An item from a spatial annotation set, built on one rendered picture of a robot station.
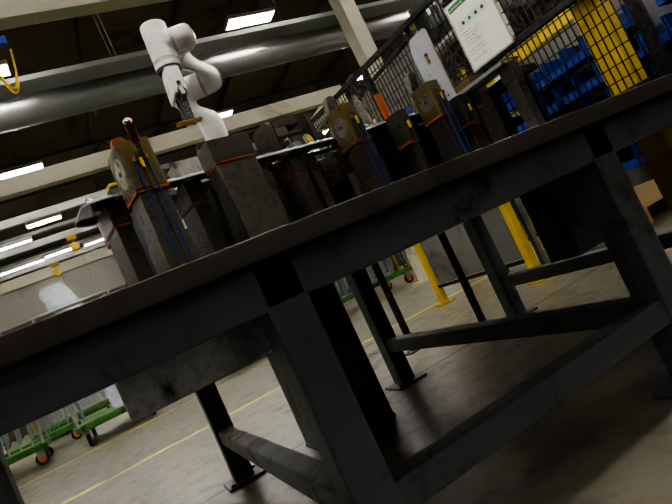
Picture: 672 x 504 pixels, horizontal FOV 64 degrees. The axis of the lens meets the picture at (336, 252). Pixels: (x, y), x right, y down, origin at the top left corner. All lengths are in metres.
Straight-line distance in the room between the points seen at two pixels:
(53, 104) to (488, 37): 12.06
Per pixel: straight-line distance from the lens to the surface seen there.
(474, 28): 2.51
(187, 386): 1.13
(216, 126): 2.29
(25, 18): 4.87
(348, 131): 1.62
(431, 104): 1.85
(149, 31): 1.93
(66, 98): 13.81
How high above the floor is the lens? 0.58
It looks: 3 degrees up
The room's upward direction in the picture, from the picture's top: 25 degrees counter-clockwise
